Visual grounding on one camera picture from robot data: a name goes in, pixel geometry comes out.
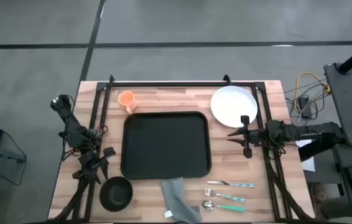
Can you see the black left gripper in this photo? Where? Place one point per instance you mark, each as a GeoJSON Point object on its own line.
{"type": "Point", "coordinates": [92, 161]}

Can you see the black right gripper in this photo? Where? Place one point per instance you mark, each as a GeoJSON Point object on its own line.
{"type": "Point", "coordinates": [255, 137]}

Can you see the black bowl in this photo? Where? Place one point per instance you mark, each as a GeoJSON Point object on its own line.
{"type": "Point", "coordinates": [115, 194]}

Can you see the white plate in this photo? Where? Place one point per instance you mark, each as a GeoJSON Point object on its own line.
{"type": "Point", "coordinates": [232, 102]}

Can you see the orange cup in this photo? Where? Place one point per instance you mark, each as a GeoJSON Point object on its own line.
{"type": "Point", "coordinates": [126, 99]}

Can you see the grey cloth napkin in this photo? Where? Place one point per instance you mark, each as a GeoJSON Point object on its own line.
{"type": "Point", "coordinates": [174, 196]}

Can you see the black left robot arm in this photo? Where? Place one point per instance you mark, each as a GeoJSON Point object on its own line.
{"type": "Point", "coordinates": [70, 119]}

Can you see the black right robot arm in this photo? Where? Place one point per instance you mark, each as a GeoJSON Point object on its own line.
{"type": "Point", "coordinates": [306, 132]}

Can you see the black tray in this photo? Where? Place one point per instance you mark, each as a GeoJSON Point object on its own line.
{"type": "Point", "coordinates": [163, 146]}

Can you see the black power adapter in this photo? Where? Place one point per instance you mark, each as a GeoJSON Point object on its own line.
{"type": "Point", "coordinates": [304, 104]}

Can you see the black desk leg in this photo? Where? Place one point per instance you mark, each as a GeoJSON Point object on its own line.
{"type": "Point", "coordinates": [313, 152]}

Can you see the white paper sheet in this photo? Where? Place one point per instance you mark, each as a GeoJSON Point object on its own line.
{"type": "Point", "coordinates": [309, 165]}

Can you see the grey side table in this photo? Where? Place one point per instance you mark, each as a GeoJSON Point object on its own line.
{"type": "Point", "coordinates": [5, 155]}

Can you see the person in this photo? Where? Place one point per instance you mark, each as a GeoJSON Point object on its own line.
{"type": "Point", "coordinates": [334, 208]}

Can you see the black aluminium table frame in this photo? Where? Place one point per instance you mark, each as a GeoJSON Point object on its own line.
{"type": "Point", "coordinates": [176, 84]}

